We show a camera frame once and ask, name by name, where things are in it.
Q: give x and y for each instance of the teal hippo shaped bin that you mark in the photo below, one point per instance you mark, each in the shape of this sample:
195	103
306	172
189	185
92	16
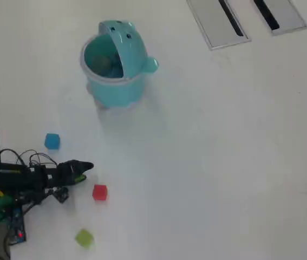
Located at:
115	89

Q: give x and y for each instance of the green lego block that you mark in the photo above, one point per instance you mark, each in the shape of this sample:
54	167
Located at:
84	238

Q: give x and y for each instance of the red lego block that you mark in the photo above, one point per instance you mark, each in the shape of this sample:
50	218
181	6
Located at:
100	192

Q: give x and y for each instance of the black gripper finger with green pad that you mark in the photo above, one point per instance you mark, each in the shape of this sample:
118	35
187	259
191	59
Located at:
83	166
78	179

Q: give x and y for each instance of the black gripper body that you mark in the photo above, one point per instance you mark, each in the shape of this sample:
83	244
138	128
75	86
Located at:
61	176

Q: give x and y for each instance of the blue controller circuit board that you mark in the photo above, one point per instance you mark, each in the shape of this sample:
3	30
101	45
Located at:
16	227

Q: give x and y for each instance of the blue lego block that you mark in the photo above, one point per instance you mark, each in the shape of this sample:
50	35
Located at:
52	140

